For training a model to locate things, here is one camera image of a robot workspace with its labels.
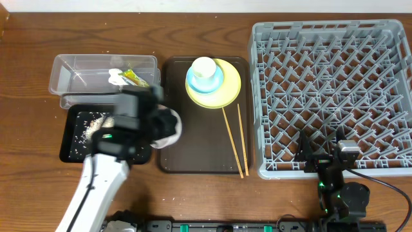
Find white bowl with rice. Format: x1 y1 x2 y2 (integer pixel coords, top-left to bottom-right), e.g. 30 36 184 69
151 104 182 150

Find white tissue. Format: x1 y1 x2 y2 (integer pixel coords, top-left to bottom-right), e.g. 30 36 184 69
108 68 128 86

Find green yellow snack wrapper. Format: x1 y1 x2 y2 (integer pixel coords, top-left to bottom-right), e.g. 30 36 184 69
119 69 149 88

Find wooden chopstick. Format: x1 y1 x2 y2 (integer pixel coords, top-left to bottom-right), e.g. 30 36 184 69
221 108 244 179
237 103 249 176

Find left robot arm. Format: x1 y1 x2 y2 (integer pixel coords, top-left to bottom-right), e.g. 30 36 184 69
56 153 139 232

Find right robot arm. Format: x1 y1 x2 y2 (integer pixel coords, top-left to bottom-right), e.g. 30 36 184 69
294 131 370 231

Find grey dishwasher rack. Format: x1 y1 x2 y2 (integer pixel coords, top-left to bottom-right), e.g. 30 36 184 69
248 19 411 180

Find rice leftovers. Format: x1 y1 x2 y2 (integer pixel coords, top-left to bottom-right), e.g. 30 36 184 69
68 111 114 162

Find black plastic tray bin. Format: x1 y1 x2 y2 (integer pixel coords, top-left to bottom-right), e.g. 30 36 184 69
59 104 152 164

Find clear plastic bin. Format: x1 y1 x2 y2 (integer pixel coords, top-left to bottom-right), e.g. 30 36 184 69
49 54 161 109

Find light blue saucer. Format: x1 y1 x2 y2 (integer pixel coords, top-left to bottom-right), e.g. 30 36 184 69
186 66 224 94

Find white cup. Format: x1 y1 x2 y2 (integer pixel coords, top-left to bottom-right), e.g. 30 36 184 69
191 57 216 88

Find yellow-green plate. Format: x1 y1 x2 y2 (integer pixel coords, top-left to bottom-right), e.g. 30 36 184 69
185 59 241 109

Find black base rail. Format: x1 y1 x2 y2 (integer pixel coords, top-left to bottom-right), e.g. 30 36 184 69
102 220 388 232

